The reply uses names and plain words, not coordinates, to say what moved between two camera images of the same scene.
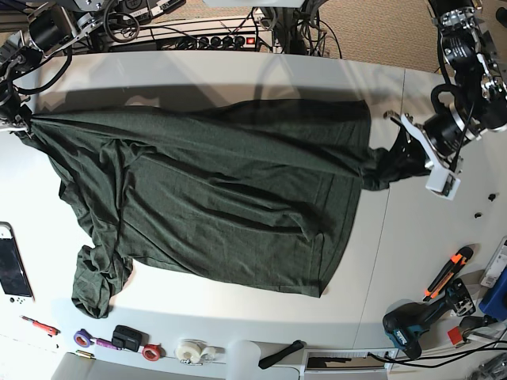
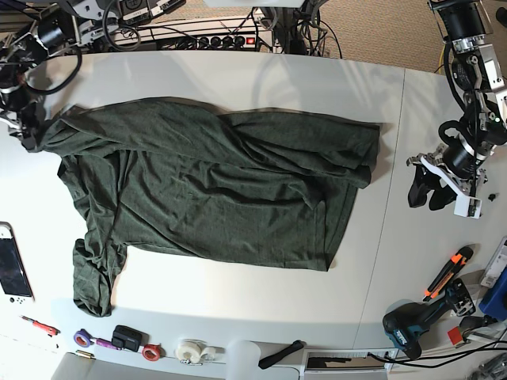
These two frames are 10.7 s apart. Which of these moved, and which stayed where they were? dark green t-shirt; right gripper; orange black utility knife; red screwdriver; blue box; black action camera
Moved: right gripper; dark green t-shirt
Stayed: red screwdriver; black action camera; blue box; orange black utility knife
